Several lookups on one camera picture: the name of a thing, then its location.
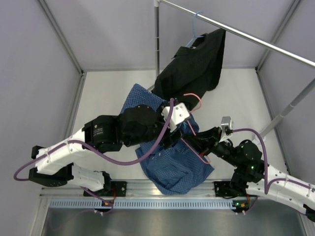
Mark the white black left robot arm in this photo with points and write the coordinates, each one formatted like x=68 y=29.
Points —
x=56 y=165

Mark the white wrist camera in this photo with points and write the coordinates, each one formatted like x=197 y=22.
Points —
x=226 y=127
x=179 y=115

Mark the silver left rack pole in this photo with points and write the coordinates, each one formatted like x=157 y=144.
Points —
x=157 y=40

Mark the silver right rack pole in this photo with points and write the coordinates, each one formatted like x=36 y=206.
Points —
x=275 y=121

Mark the blue wire hanger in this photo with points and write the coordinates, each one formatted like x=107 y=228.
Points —
x=194 y=34

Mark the silver rack pole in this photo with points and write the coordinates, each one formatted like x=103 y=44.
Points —
x=157 y=40
x=275 y=121

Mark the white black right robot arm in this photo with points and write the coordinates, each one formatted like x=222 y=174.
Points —
x=253 y=174

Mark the black pinstriped shirt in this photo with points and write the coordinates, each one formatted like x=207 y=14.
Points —
x=195 y=69

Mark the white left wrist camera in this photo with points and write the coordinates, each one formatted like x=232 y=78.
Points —
x=179 y=115

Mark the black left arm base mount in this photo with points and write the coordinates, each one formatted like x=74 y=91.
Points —
x=118 y=189

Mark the silver clothes rack top bar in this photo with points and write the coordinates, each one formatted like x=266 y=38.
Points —
x=241 y=34

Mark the grey slotted cable duct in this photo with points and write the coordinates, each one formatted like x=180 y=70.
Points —
x=148 y=204

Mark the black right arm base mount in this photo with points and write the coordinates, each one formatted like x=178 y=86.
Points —
x=224 y=190

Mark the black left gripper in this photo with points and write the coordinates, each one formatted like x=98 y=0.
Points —
x=168 y=141

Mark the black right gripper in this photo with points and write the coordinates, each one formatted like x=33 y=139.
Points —
x=204 y=140

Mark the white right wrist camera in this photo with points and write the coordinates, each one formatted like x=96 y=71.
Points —
x=226 y=127

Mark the blue checked shirt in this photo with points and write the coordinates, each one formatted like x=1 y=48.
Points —
x=175 y=170

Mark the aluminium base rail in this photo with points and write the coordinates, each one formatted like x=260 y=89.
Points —
x=145 y=189

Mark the white left rack foot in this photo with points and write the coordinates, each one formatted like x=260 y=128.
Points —
x=151 y=88

